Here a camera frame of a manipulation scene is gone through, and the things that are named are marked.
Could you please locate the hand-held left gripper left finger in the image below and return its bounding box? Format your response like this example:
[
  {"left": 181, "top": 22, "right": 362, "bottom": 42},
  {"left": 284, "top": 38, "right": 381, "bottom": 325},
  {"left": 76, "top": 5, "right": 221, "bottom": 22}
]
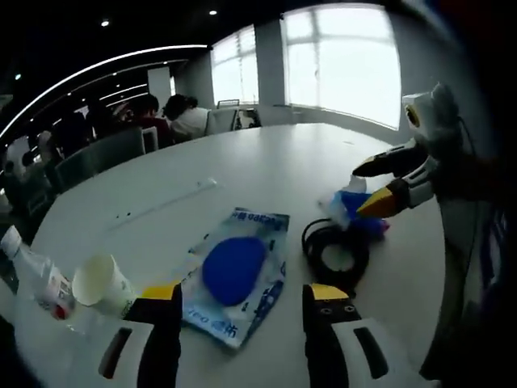
[{"left": 96, "top": 281, "right": 183, "bottom": 388}]

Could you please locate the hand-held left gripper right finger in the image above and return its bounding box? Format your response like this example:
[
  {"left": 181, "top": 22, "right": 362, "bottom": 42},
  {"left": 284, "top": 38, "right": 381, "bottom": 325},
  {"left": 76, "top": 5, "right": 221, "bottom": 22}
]
[{"left": 302, "top": 281, "right": 405, "bottom": 388}]

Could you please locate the blue tissue pack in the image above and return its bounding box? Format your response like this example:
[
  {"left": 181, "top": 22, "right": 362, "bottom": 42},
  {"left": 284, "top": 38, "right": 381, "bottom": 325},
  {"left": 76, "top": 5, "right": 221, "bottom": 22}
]
[{"left": 317, "top": 175, "right": 393, "bottom": 238}]

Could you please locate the white paper cup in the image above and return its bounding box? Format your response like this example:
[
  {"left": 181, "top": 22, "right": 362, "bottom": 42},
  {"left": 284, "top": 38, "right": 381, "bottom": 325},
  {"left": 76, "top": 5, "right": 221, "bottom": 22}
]
[{"left": 72, "top": 253, "right": 138, "bottom": 318}]

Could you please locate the black cable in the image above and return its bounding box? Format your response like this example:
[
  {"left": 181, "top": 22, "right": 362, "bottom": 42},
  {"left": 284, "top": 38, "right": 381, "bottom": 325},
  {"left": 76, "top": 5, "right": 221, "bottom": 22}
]
[{"left": 301, "top": 217, "right": 371, "bottom": 290}]

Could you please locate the clear packet with blue pad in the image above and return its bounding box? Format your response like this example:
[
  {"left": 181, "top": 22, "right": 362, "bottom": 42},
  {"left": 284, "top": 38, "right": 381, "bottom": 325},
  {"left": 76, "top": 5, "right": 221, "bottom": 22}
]
[{"left": 181, "top": 207, "right": 291, "bottom": 349}]

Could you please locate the clear plastic water bottle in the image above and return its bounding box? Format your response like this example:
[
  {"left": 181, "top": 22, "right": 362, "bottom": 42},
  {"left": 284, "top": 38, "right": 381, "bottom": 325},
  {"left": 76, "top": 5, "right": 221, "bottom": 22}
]
[{"left": 0, "top": 225, "right": 78, "bottom": 321}]

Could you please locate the bright window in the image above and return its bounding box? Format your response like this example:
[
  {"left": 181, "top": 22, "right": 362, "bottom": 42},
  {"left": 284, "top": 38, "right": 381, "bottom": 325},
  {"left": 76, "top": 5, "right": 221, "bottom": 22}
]
[
  {"left": 280, "top": 6, "right": 401, "bottom": 131},
  {"left": 211, "top": 23, "right": 259, "bottom": 107}
]

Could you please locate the white table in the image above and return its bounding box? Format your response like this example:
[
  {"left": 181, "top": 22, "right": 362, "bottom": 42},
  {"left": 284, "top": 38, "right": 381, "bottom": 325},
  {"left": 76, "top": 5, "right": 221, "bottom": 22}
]
[{"left": 0, "top": 123, "right": 445, "bottom": 388}]

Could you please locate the white power strip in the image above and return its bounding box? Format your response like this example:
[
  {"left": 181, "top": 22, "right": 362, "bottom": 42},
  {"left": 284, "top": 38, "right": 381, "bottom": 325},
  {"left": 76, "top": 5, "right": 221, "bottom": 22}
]
[{"left": 107, "top": 177, "right": 217, "bottom": 231}]

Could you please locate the row of grey office chairs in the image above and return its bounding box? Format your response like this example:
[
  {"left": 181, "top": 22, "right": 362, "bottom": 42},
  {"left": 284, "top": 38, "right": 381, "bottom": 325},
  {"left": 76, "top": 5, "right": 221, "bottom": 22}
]
[{"left": 3, "top": 99, "right": 262, "bottom": 227}]

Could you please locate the long curved ceiling light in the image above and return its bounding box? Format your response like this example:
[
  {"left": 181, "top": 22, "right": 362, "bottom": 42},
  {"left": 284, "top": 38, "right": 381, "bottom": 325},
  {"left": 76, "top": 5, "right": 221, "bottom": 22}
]
[{"left": 0, "top": 44, "right": 212, "bottom": 138}]

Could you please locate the thin dark cable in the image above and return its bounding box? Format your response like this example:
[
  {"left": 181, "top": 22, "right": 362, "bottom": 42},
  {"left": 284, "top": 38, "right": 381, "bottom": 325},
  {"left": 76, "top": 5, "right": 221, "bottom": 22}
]
[{"left": 457, "top": 114, "right": 477, "bottom": 157}]

